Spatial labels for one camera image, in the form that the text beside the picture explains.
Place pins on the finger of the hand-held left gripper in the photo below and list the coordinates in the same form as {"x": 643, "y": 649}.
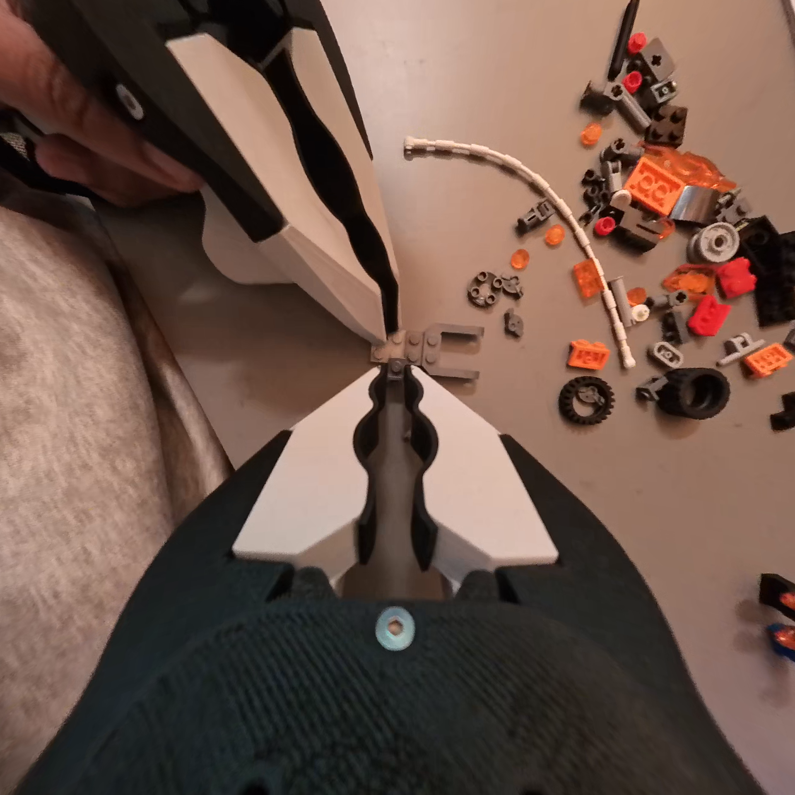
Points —
{"x": 261, "y": 161}
{"x": 338, "y": 124}

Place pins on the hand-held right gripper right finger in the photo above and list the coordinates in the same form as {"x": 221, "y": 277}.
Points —
{"x": 490, "y": 497}

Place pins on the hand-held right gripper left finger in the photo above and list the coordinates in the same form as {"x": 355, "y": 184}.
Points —
{"x": 298, "y": 497}

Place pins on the small dark grey lego piece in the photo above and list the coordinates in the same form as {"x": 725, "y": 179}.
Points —
{"x": 395, "y": 371}

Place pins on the grey lego fork plate assembly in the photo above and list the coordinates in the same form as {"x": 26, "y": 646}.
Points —
{"x": 428, "y": 348}

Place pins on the light grey oval lego link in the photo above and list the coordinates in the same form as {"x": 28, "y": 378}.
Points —
{"x": 665, "y": 354}

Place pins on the small black lego tyre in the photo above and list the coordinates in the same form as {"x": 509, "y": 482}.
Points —
{"x": 565, "y": 400}

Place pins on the dark grey lumpy lego piece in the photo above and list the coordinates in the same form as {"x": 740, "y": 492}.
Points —
{"x": 513, "y": 323}

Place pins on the dark grey round lego plate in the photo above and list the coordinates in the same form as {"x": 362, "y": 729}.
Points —
{"x": 482, "y": 289}

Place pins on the large black lego tyre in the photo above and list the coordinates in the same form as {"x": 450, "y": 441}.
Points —
{"x": 674, "y": 397}

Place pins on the dark grey lego clip piece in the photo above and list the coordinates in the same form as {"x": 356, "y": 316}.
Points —
{"x": 509, "y": 287}

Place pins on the clear orange round lego tile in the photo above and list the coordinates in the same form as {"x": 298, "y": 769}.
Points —
{"x": 591, "y": 134}
{"x": 554, "y": 235}
{"x": 520, "y": 259}
{"x": 636, "y": 296}

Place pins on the light grey lego tube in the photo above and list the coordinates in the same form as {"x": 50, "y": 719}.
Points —
{"x": 620, "y": 301}

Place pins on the small white round lego piece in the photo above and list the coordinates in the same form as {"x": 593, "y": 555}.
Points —
{"x": 641, "y": 313}

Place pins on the clear orange lego plate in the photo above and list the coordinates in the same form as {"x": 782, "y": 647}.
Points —
{"x": 588, "y": 278}

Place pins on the dark grey lego technic piece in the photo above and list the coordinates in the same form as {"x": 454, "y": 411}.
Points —
{"x": 674, "y": 327}

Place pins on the black lego pin piece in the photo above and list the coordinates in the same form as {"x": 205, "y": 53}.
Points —
{"x": 596, "y": 100}

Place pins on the dark grey lego cross connector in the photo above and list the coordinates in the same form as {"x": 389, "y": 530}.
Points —
{"x": 668, "y": 300}

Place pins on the black lego claw pieces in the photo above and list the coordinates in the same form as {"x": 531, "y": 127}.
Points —
{"x": 596, "y": 195}

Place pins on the light grey lego beam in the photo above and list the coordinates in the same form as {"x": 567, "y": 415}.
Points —
{"x": 613, "y": 177}

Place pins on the grey lego pin connector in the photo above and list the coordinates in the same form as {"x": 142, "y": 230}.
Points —
{"x": 621, "y": 150}

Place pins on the red round lego piece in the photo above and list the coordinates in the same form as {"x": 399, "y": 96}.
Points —
{"x": 636, "y": 42}
{"x": 604, "y": 226}
{"x": 632, "y": 82}

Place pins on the light grey lego liftarm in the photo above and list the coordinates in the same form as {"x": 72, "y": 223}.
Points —
{"x": 628, "y": 107}

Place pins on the clear orange lego flame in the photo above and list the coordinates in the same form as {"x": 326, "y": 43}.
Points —
{"x": 708, "y": 167}
{"x": 686, "y": 279}

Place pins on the black lego axle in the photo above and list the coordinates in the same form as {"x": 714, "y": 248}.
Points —
{"x": 624, "y": 37}

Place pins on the black curved lego piece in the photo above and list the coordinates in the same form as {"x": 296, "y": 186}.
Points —
{"x": 784, "y": 411}

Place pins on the dark brown lego brick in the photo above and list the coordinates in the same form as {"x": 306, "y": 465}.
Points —
{"x": 643, "y": 230}

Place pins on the blue lego piece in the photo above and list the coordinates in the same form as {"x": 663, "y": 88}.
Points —
{"x": 779, "y": 640}

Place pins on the large orange lego brick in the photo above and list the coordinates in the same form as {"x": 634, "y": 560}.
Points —
{"x": 655, "y": 186}

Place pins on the dark brown lego plate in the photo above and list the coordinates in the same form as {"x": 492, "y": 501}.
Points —
{"x": 666, "y": 124}

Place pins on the light grey hollow lego piece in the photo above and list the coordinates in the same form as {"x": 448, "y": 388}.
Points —
{"x": 664, "y": 91}

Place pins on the grey lego brick cross hole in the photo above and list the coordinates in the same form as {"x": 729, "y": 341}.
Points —
{"x": 659, "y": 57}

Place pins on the light grey lego wheel hub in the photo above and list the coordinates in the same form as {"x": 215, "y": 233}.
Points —
{"x": 713, "y": 243}

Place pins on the silver curved lego piece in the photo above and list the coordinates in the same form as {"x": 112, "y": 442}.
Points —
{"x": 695, "y": 205}

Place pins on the black lego plate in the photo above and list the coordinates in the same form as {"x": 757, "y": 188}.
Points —
{"x": 770, "y": 273}

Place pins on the person's left hand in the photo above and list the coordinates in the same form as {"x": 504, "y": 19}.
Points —
{"x": 74, "y": 124}

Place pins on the orange lego bracket brick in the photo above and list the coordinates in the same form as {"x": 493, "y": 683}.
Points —
{"x": 767, "y": 360}
{"x": 589, "y": 355}

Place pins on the grey lego frame piece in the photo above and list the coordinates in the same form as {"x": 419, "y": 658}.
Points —
{"x": 651, "y": 388}

